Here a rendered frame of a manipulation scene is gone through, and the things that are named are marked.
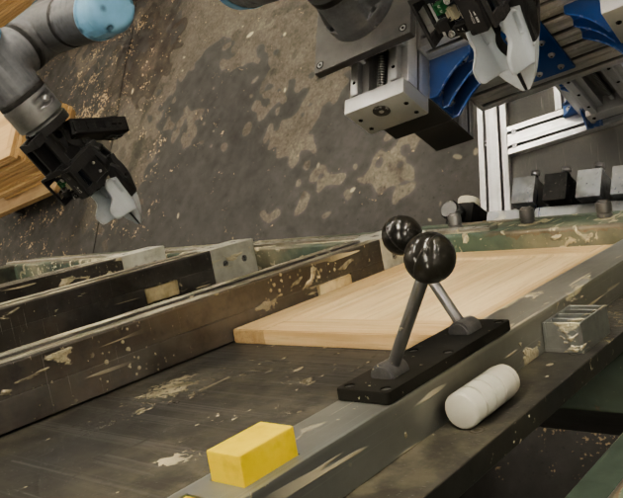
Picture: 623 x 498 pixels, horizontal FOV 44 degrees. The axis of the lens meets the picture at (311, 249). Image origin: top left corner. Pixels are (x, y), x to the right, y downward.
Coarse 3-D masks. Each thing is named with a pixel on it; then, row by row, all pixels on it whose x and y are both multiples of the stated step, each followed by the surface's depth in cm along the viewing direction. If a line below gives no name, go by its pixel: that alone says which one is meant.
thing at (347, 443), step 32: (608, 256) 97; (544, 288) 86; (576, 288) 83; (608, 288) 89; (512, 320) 74; (544, 320) 76; (480, 352) 66; (512, 352) 71; (448, 384) 62; (320, 416) 56; (352, 416) 55; (384, 416) 55; (416, 416) 58; (320, 448) 50; (352, 448) 52; (384, 448) 55; (288, 480) 48; (320, 480) 50; (352, 480) 52
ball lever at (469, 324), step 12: (396, 216) 71; (408, 216) 71; (384, 228) 71; (396, 228) 70; (408, 228) 70; (420, 228) 71; (384, 240) 71; (396, 240) 70; (408, 240) 70; (396, 252) 71; (432, 288) 70; (444, 300) 70; (456, 312) 69; (456, 324) 68; (468, 324) 68; (480, 324) 69
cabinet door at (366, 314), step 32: (480, 256) 126; (512, 256) 121; (544, 256) 118; (576, 256) 114; (352, 288) 117; (384, 288) 114; (448, 288) 106; (480, 288) 103; (512, 288) 100; (256, 320) 105; (288, 320) 102; (320, 320) 98; (352, 320) 95; (384, 320) 92; (416, 320) 89; (448, 320) 87
